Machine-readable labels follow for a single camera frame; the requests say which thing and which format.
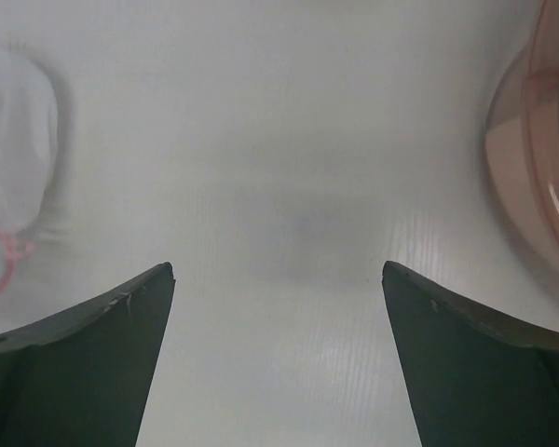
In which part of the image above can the pink translucent plastic basket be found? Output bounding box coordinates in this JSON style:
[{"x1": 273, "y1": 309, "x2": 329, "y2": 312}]
[{"x1": 484, "y1": 1, "x2": 559, "y2": 296}]

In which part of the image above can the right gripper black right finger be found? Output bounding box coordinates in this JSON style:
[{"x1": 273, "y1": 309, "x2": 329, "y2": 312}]
[{"x1": 382, "y1": 262, "x2": 559, "y2": 446}]

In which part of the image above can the white mesh bag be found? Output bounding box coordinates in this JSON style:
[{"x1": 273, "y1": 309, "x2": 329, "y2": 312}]
[{"x1": 0, "y1": 47, "x2": 59, "y2": 293}]

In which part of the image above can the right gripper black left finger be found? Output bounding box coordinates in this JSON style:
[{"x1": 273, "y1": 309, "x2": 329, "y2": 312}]
[{"x1": 0, "y1": 263, "x2": 174, "y2": 446}]

